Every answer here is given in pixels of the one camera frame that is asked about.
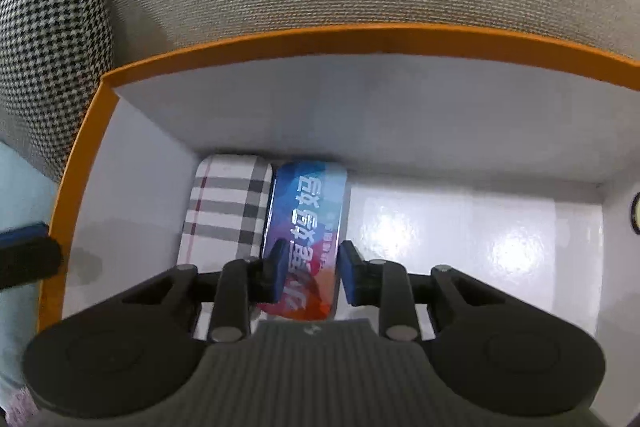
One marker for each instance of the orange cardboard box white inside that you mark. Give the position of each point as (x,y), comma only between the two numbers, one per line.
(400,107)

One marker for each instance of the light blue cloth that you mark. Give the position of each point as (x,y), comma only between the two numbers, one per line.
(20,197)

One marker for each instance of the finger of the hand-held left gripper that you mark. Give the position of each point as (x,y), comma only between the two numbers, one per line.
(22,233)

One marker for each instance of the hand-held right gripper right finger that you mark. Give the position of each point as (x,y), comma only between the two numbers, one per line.
(350,273)

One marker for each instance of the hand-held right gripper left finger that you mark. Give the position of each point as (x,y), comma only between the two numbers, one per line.
(277,276)

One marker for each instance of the houndstooth pillow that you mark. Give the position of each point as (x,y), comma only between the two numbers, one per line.
(50,57)

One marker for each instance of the plaid rectangular case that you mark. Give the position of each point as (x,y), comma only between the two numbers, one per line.
(225,207)

